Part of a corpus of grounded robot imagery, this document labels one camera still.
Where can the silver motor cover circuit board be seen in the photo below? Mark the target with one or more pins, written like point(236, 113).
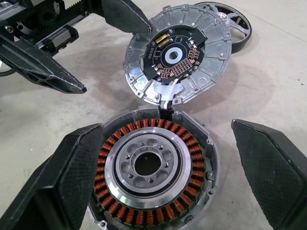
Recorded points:
point(211, 60)

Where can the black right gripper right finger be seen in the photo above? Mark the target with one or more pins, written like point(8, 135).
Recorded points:
point(275, 172)

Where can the motor stator housing copper windings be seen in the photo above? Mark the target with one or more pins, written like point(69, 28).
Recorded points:
point(196, 165)

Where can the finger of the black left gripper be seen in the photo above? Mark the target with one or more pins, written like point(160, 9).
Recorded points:
point(124, 16)

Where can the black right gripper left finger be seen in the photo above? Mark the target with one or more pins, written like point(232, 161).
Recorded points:
point(60, 182)

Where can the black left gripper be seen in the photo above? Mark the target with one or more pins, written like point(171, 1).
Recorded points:
point(36, 21)

